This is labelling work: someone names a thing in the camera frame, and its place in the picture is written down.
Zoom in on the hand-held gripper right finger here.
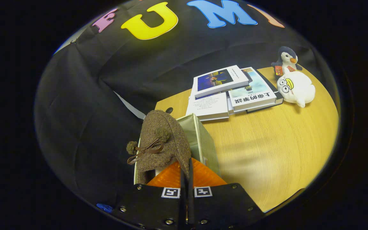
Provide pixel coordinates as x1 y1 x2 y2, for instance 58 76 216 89
187 157 265 230

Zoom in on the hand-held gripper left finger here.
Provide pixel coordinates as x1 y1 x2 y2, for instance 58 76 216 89
112 161 188 230

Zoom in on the brown fuzzy moccasin shoe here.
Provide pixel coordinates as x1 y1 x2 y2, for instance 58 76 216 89
126 110 192 185

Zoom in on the pale green fabric storage box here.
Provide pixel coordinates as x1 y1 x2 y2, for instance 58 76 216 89
134 113 221 186

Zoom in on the white text-covered book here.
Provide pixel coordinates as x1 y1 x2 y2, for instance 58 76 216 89
186 90 229 122

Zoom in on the book with sky cover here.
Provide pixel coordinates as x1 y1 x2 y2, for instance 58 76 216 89
228 67 277 112

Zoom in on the black book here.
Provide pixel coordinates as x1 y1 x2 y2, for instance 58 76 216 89
246 69 284 113

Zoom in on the book with blue night cover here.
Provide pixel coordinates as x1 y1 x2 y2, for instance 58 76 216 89
193 65 249 99

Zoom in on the white round plush toy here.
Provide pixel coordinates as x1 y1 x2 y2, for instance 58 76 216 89
276 71 316 108

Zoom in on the penguin plush toy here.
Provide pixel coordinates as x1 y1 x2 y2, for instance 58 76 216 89
271 46 303 77

